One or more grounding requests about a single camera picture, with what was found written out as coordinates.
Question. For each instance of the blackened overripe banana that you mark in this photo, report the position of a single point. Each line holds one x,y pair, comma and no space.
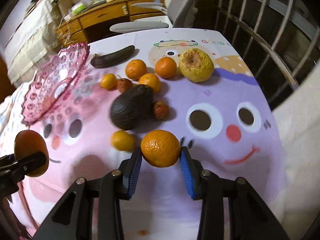
114,58

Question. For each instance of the cartoon printed bedsheet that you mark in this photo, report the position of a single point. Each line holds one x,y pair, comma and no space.
225,121

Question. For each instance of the red lychee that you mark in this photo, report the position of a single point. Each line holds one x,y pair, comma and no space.
160,110
123,85

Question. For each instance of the red lychee back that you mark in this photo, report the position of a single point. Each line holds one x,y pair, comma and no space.
123,85

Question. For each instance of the pink plastic fruit tray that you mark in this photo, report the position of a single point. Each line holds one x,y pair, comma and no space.
52,84

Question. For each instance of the grey office chair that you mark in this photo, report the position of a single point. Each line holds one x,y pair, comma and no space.
179,14

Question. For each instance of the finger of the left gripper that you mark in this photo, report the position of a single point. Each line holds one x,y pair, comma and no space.
18,169

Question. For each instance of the large orange mandarin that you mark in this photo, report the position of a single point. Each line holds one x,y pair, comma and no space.
160,148

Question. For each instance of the small yellow-orange kumquat back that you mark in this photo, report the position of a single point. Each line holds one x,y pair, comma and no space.
108,82

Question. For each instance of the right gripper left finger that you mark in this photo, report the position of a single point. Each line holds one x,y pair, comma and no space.
130,169

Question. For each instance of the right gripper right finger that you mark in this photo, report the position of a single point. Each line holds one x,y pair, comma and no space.
191,171

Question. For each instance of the dark avocado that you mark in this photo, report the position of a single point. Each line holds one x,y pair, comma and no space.
128,110

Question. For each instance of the wooden desk with drawers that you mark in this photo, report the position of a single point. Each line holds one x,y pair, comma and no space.
94,24

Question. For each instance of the metal bed rail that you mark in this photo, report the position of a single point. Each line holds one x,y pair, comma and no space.
278,39

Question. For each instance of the white pleated furniture cover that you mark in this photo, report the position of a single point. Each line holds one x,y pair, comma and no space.
33,43

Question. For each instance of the red lychee front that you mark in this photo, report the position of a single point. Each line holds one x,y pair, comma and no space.
160,110

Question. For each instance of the small yellow-orange kumquat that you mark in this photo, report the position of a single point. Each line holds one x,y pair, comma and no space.
108,82
123,141

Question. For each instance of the small yellow-orange kumquat front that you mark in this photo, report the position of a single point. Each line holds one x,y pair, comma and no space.
123,141

